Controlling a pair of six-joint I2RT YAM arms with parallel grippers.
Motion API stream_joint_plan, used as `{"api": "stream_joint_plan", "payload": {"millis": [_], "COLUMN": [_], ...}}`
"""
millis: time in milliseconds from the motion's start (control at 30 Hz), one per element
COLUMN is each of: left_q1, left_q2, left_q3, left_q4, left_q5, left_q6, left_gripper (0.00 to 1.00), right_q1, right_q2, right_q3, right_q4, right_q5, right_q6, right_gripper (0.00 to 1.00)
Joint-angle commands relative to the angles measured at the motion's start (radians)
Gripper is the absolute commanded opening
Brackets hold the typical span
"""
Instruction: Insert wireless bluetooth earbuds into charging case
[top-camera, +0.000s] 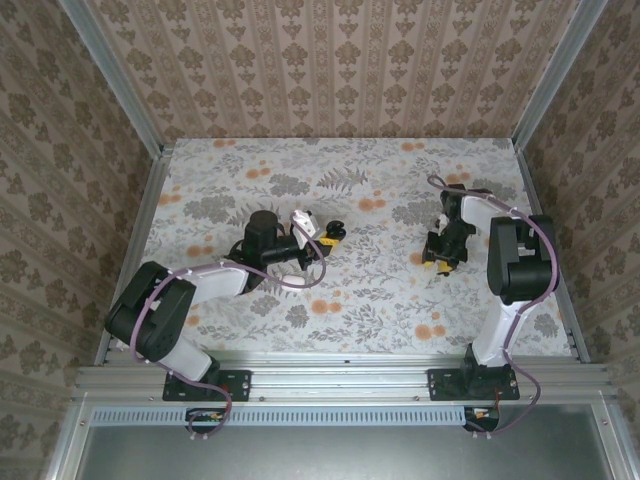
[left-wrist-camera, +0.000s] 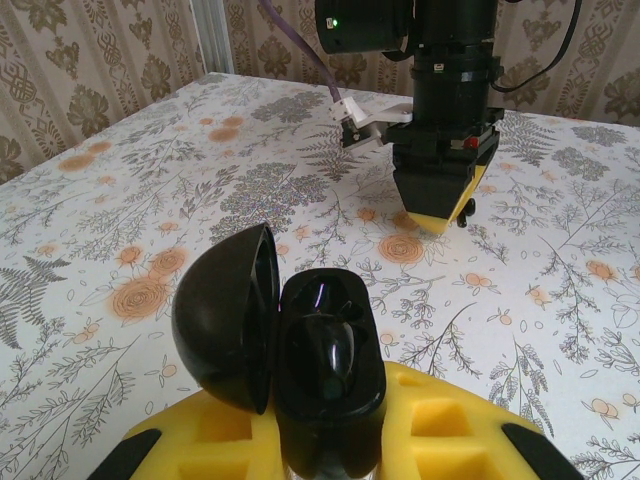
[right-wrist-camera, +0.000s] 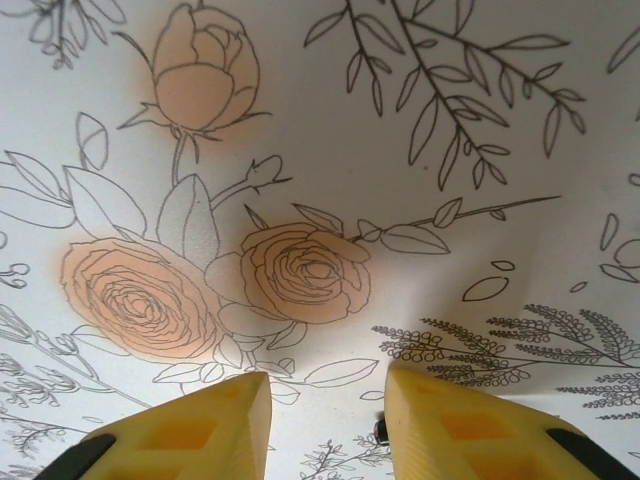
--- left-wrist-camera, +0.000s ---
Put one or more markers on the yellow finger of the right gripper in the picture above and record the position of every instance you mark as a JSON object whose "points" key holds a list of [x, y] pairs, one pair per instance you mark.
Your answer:
{"points": [[430, 195], [475, 180]]}

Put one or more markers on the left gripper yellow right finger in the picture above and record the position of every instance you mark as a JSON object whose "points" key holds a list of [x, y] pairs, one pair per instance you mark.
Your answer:
{"points": [[450, 440]]}

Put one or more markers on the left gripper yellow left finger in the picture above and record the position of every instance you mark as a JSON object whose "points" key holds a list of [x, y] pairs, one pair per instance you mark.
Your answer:
{"points": [[220, 445]]}

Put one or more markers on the glossy black earbud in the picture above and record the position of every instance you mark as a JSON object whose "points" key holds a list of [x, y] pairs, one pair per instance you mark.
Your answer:
{"points": [[327, 350], [467, 210]]}

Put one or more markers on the black earbud charging case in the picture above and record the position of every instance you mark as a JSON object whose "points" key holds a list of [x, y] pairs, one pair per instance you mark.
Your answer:
{"points": [[215, 325]]}

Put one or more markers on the floral patterned table cover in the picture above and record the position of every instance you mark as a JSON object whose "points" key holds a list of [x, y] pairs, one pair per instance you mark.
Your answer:
{"points": [[150, 200]]}

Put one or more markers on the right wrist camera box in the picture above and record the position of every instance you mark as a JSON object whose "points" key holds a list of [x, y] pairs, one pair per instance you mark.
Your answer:
{"points": [[360, 120]]}

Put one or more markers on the aluminium frame post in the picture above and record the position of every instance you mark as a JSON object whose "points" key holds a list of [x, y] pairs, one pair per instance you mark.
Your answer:
{"points": [[212, 35]]}

